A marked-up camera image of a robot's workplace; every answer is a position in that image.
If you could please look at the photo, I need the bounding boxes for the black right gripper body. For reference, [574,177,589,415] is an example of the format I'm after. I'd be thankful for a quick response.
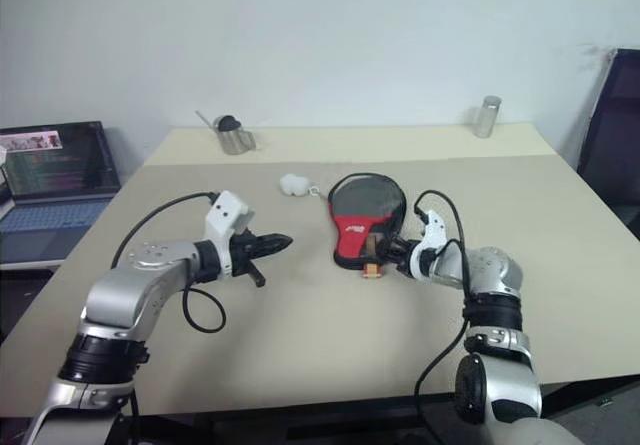
[392,238,417,272]

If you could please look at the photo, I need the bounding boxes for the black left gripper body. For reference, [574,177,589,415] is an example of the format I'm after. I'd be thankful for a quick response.
[230,230,262,279]

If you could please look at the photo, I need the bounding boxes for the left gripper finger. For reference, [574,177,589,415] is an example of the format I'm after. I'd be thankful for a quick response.
[251,233,294,261]
[243,260,266,288]

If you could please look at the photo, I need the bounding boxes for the black red paddle case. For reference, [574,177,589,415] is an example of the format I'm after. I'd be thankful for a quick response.
[327,172,409,272]

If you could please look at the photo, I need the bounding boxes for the black rubber table tennis paddle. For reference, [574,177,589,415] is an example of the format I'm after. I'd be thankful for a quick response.
[333,177,405,282]

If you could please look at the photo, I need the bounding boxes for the white pompom keychain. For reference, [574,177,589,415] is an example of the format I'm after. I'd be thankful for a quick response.
[278,173,326,200]

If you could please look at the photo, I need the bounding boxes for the stainless steel pitcher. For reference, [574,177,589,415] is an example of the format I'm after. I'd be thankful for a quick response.
[217,122,257,156]

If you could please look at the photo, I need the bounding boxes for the thin metal straw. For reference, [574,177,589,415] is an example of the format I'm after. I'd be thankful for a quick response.
[194,109,221,131]

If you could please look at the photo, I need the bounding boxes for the open laptop computer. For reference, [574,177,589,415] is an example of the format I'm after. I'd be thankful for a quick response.
[0,120,122,271]

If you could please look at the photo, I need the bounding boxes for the black chair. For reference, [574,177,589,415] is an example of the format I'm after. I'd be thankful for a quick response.
[577,47,640,241]

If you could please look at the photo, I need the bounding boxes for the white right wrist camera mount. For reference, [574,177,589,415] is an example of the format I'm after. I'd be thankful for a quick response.
[407,209,449,279]

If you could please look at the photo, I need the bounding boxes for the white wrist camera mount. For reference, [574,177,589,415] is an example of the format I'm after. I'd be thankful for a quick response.
[204,190,256,276]
[407,209,449,279]

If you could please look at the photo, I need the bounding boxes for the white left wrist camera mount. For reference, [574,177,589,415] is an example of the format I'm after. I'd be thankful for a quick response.
[204,190,256,276]

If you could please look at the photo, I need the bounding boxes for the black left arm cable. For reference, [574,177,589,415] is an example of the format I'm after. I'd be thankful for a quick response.
[110,192,227,335]

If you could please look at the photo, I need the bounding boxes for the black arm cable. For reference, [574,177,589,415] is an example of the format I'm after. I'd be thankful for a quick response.
[110,192,227,335]
[412,189,474,445]

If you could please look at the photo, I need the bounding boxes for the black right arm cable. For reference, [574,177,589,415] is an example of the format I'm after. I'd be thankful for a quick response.
[412,189,474,445]

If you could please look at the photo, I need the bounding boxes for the black table frame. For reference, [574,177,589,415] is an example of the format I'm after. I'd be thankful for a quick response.
[119,364,640,445]

